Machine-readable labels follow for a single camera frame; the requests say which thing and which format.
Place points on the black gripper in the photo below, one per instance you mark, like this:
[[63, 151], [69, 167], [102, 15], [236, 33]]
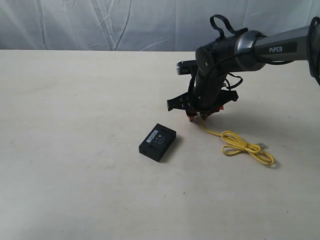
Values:
[[205, 95]]

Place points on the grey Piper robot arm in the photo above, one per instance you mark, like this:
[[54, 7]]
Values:
[[236, 51]]

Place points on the grey wrinkled backdrop cloth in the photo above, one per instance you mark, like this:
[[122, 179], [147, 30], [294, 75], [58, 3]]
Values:
[[140, 25]]

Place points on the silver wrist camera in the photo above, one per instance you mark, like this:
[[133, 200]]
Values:
[[186, 67]]

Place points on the small black electronic box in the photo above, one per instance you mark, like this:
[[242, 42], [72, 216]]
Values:
[[157, 142]]

